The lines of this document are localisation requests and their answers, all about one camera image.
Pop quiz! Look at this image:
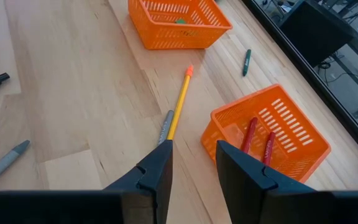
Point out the black aluminium table frame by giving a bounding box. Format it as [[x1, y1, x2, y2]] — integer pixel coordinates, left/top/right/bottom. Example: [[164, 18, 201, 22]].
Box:
[[242, 0, 358, 166]]

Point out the coiled black cable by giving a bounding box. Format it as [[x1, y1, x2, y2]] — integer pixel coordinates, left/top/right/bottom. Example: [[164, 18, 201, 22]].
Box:
[[317, 60, 334, 71]]

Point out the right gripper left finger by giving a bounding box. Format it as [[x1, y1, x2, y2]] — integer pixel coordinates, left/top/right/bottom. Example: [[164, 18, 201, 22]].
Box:
[[104, 139, 173, 224]]

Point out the orange slotted plastic basket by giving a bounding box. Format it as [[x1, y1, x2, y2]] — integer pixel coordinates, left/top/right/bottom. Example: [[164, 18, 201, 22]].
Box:
[[127, 0, 233, 50], [200, 83, 332, 184]]

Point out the grey crayon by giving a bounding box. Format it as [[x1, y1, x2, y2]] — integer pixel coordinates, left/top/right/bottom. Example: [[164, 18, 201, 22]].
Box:
[[0, 139, 31, 191], [157, 110, 175, 146]]

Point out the yellow pencil with orange eraser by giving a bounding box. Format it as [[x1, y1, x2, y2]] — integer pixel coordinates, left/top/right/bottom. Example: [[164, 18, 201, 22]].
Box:
[[166, 64, 195, 141]]

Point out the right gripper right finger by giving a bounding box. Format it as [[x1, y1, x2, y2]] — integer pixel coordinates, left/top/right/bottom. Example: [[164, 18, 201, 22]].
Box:
[[215, 139, 334, 224]]

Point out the red crayon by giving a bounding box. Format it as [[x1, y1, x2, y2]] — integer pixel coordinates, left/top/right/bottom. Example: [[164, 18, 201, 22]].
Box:
[[261, 131, 277, 167], [240, 116, 259, 154]]

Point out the black monitor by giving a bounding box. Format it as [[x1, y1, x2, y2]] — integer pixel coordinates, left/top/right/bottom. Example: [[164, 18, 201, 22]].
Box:
[[278, 0, 354, 68]]

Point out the dark green crayon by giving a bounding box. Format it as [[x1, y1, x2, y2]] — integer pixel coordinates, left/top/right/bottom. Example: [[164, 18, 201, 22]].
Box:
[[242, 49, 252, 77]]

